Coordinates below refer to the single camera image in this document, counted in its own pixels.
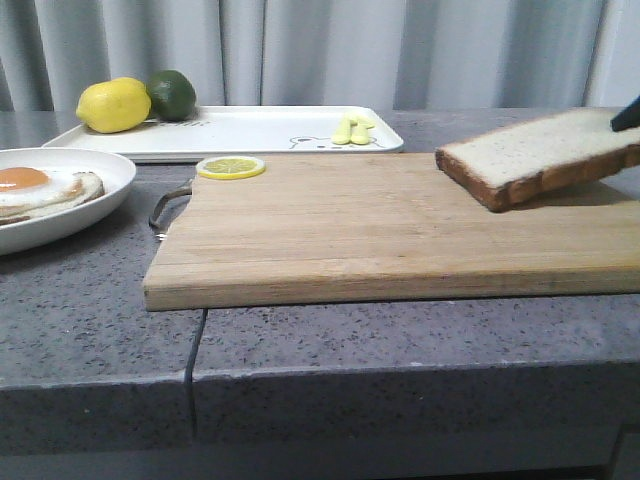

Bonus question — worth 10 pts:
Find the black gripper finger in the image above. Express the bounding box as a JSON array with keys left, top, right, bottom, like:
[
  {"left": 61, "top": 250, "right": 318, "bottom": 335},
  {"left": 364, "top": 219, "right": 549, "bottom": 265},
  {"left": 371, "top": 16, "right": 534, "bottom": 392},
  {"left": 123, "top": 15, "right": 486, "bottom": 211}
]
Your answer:
[{"left": 610, "top": 96, "right": 640, "bottom": 132}]

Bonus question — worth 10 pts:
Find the bread slice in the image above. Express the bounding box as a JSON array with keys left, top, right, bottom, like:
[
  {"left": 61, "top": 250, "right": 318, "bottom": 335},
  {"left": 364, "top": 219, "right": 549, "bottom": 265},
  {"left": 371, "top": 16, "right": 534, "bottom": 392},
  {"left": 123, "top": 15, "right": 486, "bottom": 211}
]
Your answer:
[
  {"left": 1, "top": 172, "right": 105, "bottom": 226},
  {"left": 435, "top": 108, "right": 639, "bottom": 212}
]

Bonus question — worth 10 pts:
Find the white round plate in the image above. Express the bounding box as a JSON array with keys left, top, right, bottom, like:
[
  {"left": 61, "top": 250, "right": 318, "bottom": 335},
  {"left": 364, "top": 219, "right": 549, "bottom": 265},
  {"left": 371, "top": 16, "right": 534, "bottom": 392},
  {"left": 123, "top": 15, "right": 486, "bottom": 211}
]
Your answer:
[{"left": 1, "top": 147, "right": 136, "bottom": 255}]

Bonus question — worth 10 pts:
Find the white rectangular tray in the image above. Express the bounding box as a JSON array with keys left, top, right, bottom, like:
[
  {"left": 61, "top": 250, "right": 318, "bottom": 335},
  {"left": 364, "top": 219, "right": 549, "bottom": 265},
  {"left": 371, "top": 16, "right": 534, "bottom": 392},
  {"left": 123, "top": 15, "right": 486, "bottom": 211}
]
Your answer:
[{"left": 45, "top": 106, "right": 404, "bottom": 163}]

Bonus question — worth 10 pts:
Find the grey curtain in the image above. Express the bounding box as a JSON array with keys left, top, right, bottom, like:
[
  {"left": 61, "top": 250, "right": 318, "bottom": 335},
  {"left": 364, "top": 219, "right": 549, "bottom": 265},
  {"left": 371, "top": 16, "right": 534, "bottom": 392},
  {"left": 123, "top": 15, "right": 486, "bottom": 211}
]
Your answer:
[{"left": 1, "top": 1, "right": 639, "bottom": 111}]

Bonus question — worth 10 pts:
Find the yellow plastic spoon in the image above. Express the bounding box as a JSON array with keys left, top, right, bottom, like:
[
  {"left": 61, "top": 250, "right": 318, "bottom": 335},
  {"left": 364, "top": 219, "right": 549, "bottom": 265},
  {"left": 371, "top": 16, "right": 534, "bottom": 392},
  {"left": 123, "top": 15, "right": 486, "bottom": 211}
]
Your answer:
[{"left": 349, "top": 118, "right": 375, "bottom": 145}]

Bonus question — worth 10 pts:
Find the wooden cutting board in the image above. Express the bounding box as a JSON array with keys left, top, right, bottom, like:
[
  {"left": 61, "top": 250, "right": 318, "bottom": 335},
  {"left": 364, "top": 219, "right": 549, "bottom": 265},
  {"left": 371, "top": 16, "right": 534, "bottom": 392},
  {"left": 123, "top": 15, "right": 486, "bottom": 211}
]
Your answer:
[{"left": 143, "top": 153, "right": 639, "bottom": 311}]

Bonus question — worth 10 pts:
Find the lemon slice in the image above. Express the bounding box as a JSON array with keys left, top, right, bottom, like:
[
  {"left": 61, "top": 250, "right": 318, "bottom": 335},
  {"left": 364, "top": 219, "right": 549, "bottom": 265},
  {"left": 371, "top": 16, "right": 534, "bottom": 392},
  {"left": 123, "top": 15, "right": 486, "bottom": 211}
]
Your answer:
[{"left": 196, "top": 156, "right": 266, "bottom": 180}]

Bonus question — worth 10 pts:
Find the green lime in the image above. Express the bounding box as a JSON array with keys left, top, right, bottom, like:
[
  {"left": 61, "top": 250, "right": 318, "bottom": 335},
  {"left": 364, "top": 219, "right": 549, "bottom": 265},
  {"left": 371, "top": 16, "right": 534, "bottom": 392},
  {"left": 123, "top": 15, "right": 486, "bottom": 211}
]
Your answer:
[{"left": 146, "top": 70, "right": 196, "bottom": 122}]

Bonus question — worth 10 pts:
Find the yellow lemon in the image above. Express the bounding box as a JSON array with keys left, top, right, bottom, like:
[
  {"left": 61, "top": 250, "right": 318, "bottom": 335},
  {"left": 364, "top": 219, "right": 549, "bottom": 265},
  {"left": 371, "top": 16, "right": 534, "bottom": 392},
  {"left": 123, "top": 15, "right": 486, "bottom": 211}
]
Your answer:
[{"left": 76, "top": 77, "right": 151, "bottom": 134}]

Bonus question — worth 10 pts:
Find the fried egg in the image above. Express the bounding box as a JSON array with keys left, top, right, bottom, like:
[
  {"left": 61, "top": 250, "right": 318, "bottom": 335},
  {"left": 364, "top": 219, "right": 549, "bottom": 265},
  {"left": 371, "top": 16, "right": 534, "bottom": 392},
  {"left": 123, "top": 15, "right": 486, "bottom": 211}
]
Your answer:
[{"left": 1, "top": 167, "right": 83, "bottom": 208}]

